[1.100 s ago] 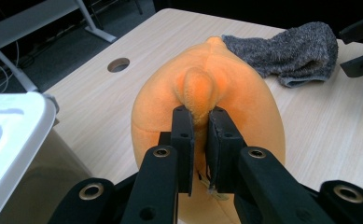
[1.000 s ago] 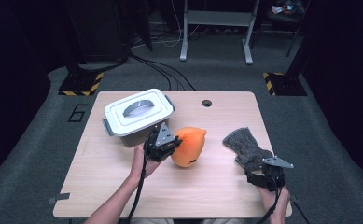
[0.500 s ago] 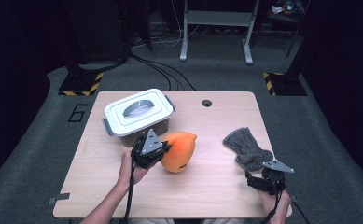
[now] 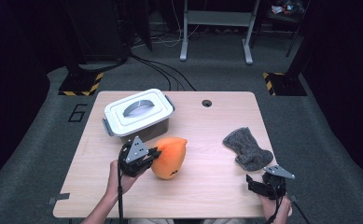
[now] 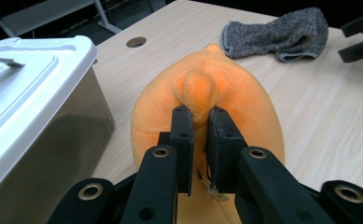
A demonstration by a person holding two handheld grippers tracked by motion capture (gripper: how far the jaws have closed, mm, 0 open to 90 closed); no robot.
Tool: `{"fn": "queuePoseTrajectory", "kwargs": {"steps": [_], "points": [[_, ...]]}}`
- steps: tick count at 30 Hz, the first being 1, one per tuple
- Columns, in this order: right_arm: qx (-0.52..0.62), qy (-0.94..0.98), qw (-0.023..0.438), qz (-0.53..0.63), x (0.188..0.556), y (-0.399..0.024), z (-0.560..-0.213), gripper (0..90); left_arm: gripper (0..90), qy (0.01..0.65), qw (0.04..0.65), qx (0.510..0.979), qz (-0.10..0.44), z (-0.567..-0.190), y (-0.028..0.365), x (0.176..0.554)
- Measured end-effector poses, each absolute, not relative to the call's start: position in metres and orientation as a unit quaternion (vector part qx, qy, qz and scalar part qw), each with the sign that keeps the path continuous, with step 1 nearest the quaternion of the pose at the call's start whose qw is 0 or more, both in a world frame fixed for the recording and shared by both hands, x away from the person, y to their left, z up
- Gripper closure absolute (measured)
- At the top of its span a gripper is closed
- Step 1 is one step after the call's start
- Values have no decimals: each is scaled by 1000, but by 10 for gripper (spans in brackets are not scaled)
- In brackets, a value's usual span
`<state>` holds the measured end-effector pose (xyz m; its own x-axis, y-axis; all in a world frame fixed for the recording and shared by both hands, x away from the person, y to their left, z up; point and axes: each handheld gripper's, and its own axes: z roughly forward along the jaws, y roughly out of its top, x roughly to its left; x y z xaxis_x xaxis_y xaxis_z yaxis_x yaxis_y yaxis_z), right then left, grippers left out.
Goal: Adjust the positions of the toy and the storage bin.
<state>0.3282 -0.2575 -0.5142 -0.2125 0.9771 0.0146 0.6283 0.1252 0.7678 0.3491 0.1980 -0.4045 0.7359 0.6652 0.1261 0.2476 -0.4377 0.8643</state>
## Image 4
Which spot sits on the grey fuzzy cloth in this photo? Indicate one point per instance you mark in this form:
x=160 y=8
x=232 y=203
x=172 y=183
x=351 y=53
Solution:
x=247 y=149

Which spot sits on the striped black stand base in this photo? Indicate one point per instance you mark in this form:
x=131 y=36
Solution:
x=79 y=84
x=286 y=84

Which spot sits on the grey table corner bracket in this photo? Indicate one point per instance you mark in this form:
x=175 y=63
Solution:
x=293 y=198
x=59 y=198

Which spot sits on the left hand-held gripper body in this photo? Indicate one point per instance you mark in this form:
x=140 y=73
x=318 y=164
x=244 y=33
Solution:
x=135 y=155

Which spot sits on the person's right hand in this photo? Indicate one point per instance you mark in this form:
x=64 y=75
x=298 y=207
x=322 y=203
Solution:
x=283 y=211

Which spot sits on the dark cabinet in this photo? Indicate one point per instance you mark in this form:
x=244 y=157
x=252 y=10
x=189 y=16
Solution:
x=98 y=31

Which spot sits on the person's left hand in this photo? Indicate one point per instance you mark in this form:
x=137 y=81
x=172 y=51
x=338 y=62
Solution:
x=115 y=182

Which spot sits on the white metal stand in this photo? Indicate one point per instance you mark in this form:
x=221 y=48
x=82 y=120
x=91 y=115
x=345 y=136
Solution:
x=219 y=18

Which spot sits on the pile of colourful small things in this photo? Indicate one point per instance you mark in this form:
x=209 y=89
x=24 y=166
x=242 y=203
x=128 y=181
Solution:
x=286 y=7

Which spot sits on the grey transparent storage box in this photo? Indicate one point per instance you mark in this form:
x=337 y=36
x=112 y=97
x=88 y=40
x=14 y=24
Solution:
x=151 y=132

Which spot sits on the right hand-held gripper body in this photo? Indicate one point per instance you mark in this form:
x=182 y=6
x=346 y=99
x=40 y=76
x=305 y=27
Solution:
x=275 y=185

